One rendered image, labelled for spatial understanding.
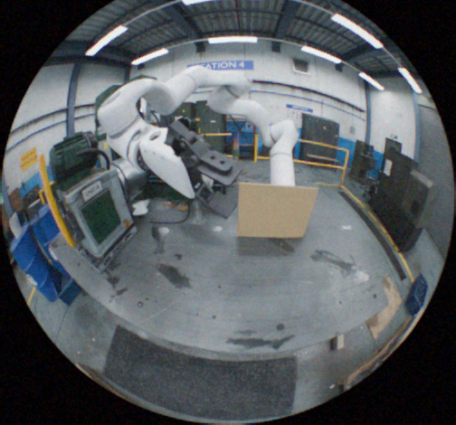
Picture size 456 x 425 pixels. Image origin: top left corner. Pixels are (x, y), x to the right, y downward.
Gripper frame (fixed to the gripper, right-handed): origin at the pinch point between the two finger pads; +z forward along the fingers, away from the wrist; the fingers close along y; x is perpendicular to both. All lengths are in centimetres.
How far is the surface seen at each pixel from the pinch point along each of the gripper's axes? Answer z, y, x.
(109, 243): -41, 36, 33
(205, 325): 10.3, 28.6, 27.2
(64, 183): -55, 6, 26
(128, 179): -55, 35, 4
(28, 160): -537, 0, 214
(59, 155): -59, -3, 21
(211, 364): 41, 81, 82
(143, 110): -88, 24, -34
